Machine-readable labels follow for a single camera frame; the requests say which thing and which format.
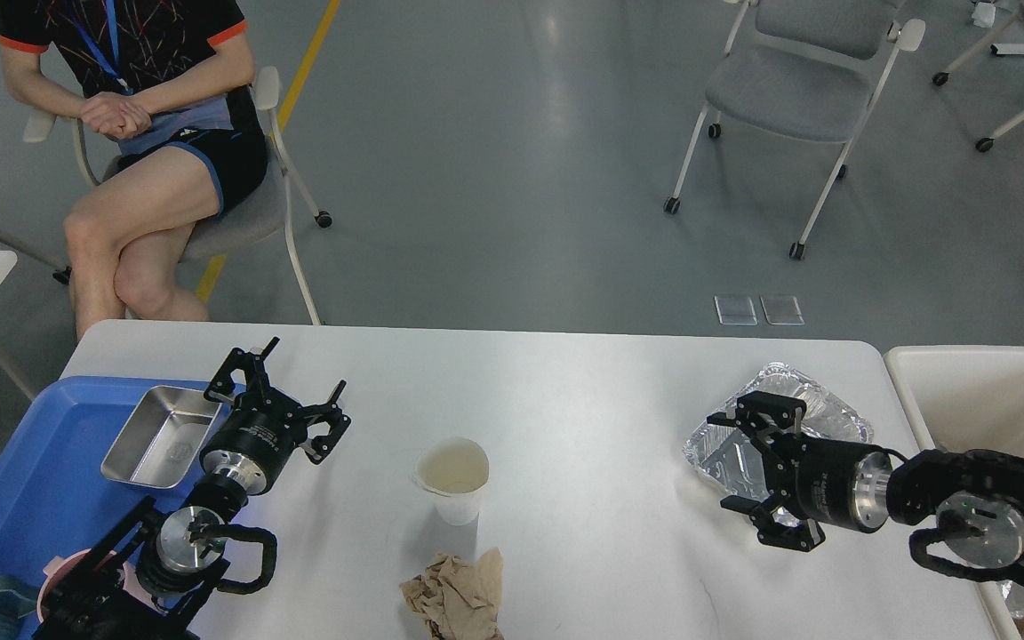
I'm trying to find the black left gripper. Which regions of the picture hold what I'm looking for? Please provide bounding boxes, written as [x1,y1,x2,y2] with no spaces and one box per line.
[200,337,353,495]

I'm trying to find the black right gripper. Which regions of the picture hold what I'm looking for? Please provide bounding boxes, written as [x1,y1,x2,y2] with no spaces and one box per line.
[707,390,892,554]

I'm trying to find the aluminium foil tray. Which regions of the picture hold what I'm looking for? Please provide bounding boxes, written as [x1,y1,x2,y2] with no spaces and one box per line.
[683,362,874,500]

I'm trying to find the square stainless steel tray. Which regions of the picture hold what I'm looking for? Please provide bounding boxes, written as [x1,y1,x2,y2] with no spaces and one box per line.
[100,385,224,490]

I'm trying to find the white paper cup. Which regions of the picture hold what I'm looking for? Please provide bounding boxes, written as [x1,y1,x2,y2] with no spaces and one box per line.
[412,436,489,526]

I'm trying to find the pink ceramic mug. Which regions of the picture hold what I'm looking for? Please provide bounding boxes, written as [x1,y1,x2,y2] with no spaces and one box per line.
[36,549,150,622]

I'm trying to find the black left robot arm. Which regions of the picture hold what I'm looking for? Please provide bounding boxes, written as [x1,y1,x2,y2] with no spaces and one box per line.
[34,344,352,639]

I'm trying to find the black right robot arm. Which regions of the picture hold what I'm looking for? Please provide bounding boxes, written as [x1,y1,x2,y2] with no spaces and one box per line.
[706,390,1024,587]

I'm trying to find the right floor outlet cover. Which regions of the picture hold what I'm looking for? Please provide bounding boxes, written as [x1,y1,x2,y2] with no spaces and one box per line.
[759,294,805,325]

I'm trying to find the floor outlet cover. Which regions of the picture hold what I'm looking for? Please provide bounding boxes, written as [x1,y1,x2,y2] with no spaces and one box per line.
[714,295,757,325]
[759,294,805,325]

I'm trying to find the left floor outlet cover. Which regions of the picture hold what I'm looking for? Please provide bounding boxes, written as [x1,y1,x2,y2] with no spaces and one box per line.
[714,295,757,325]

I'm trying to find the crumpled brown paper napkin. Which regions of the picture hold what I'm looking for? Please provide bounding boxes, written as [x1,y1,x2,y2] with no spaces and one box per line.
[399,548,504,639]

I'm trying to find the blue plastic tray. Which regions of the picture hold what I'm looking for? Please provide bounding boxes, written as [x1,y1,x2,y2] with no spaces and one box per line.
[0,377,204,590]

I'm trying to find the white plastic bin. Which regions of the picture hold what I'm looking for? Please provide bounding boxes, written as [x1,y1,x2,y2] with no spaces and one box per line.
[882,344,1024,640]

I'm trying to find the foil tray in bin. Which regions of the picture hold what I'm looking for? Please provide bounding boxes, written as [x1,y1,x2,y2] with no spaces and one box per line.
[998,580,1024,622]

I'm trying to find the person in patterned shirt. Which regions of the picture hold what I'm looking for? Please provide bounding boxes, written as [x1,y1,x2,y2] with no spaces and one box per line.
[0,1,268,337]

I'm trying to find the grey chair right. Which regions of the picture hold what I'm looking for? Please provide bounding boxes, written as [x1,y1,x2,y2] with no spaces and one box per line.
[663,1,926,260]

